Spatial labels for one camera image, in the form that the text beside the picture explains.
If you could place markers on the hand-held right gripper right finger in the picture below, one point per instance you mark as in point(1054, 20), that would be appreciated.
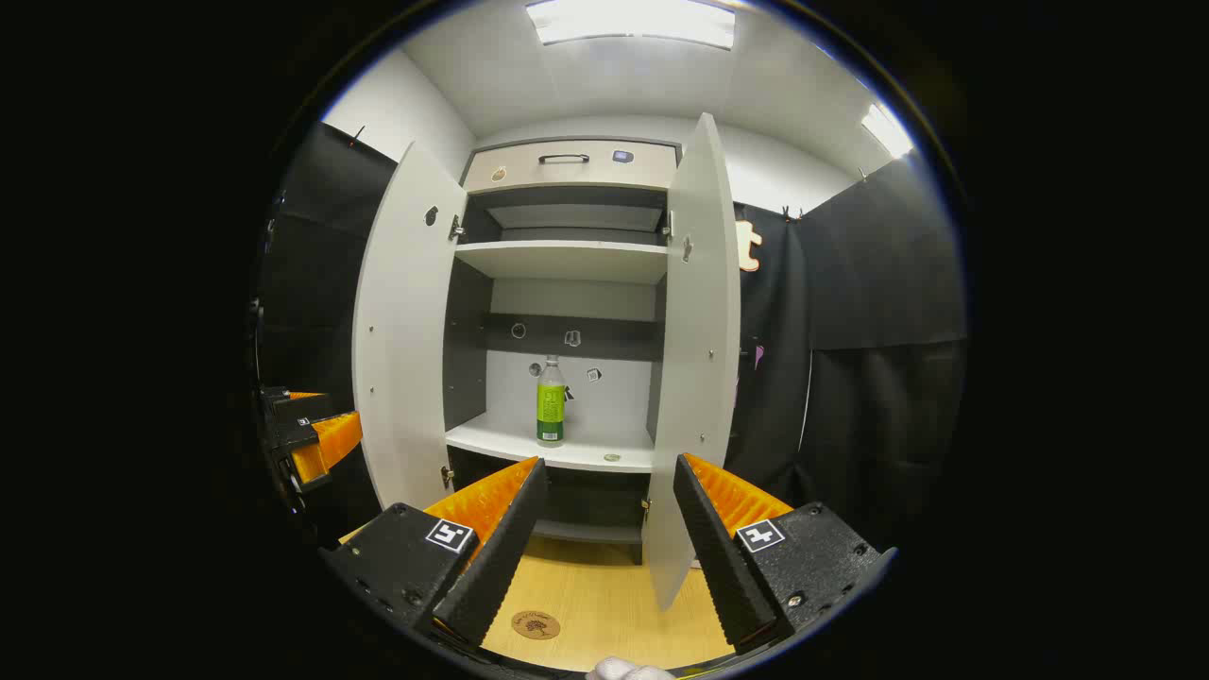
point(718, 557)

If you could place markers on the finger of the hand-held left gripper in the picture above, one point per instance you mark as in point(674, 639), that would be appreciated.
point(302, 408)
point(331, 444)

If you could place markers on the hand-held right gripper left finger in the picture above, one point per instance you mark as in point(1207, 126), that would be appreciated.
point(501, 557)

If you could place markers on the round brown cork coaster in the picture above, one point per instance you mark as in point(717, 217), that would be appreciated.
point(536, 625)

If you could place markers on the grey cabinet door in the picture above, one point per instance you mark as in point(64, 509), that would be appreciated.
point(406, 331)
point(699, 359)

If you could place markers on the green label drink bottle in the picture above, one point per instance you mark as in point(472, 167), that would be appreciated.
point(551, 406)

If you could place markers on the grey wooden cabinet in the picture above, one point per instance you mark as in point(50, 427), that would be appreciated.
point(614, 331)

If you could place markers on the white cabinet shelf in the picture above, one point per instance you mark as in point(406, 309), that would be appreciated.
point(501, 439)
point(567, 257)

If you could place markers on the beige cabinet drawer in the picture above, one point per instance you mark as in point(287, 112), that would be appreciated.
point(623, 175)

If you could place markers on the small ceiling light panel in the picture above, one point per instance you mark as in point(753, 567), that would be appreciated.
point(888, 130)

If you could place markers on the large ceiling light panel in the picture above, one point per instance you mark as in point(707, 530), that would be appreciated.
point(633, 21)

